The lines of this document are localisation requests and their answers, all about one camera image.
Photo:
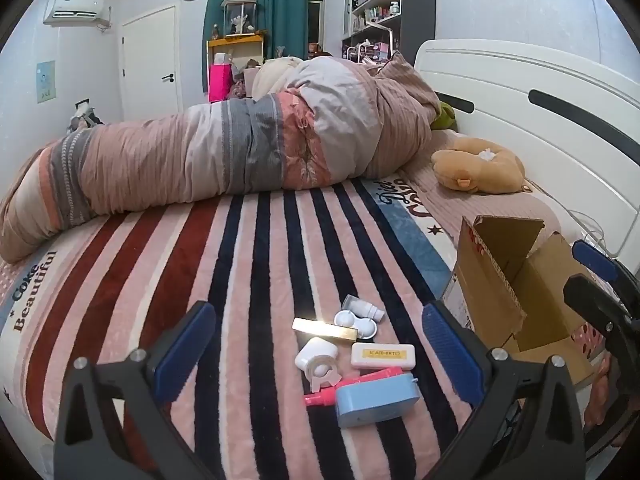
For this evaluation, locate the bright pink bag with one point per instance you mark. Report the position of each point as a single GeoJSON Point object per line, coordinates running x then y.
{"type": "Point", "coordinates": [220, 82]}

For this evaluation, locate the white box with yellow label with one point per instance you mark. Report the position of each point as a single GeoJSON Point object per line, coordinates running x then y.
{"type": "Point", "coordinates": [382, 356]}

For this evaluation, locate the teal curtain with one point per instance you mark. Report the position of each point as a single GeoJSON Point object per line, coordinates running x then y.
{"type": "Point", "coordinates": [257, 10]}

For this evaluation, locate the light blue wall poster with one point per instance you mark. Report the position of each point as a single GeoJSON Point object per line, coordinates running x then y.
{"type": "Point", "coordinates": [46, 81]}

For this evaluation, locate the white contact lens case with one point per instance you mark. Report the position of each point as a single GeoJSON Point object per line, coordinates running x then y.
{"type": "Point", "coordinates": [356, 323]}

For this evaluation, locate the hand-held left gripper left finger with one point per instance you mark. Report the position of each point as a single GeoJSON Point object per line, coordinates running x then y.
{"type": "Point", "coordinates": [185, 355]}

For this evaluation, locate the striped plush blanket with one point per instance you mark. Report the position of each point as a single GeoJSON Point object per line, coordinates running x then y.
{"type": "Point", "coordinates": [225, 285]}

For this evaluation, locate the white bed headboard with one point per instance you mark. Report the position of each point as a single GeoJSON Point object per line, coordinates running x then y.
{"type": "Point", "coordinates": [540, 125]}

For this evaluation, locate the pink ribbed pillow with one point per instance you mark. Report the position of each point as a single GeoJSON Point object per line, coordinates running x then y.
{"type": "Point", "coordinates": [480, 210]}

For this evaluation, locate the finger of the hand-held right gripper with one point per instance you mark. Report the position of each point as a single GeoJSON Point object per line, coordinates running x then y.
{"type": "Point", "coordinates": [595, 259]}
{"type": "Point", "coordinates": [590, 294]}

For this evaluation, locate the white door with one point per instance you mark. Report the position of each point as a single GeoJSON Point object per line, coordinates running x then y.
{"type": "Point", "coordinates": [150, 67]}

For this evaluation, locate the gold rectangular box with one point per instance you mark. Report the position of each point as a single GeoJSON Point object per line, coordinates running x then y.
{"type": "Point", "coordinates": [325, 330]}

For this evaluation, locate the pink grey rolled quilt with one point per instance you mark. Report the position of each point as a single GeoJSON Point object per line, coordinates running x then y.
{"type": "Point", "coordinates": [200, 150]}

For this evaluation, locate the brown cardboard box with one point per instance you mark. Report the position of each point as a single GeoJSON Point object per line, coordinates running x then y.
{"type": "Point", "coordinates": [492, 280]}

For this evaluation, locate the dark bookshelf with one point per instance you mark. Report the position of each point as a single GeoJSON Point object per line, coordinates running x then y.
{"type": "Point", "coordinates": [372, 10]}

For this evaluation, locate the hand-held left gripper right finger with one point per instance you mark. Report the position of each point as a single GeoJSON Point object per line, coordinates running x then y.
{"type": "Point", "coordinates": [450, 350]}

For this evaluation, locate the light blue plastic case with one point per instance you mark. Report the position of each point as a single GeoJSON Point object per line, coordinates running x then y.
{"type": "Point", "coordinates": [375, 400]}

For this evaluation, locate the pink red tube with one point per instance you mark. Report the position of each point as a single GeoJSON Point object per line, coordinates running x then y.
{"type": "Point", "coordinates": [350, 385]}

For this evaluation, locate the white air conditioner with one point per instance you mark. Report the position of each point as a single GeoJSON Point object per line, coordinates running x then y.
{"type": "Point", "coordinates": [75, 8]}

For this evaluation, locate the glass display case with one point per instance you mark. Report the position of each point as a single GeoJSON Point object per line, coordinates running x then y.
{"type": "Point", "coordinates": [240, 16]}

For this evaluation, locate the white tape dispenser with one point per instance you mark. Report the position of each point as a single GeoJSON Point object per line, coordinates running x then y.
{"type": "Point", "coordinates": [317, 360]}

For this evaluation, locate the tan plush toy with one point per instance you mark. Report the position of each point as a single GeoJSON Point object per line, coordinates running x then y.
{"type": "Point", "coordinates": [477, 165]}

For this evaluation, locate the small white plastic bottle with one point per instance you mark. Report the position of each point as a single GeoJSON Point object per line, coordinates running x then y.
{"type": "Point", "coordinates": [362, 307]}

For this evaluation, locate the green plush toy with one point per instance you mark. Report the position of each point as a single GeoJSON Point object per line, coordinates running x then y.
{"type": "Point", "coordinates": [446, 117]}

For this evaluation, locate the yellow shelf unit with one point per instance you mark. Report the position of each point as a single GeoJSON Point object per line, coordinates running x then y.
{"type": "Point", "coordinates": [235, 50]}

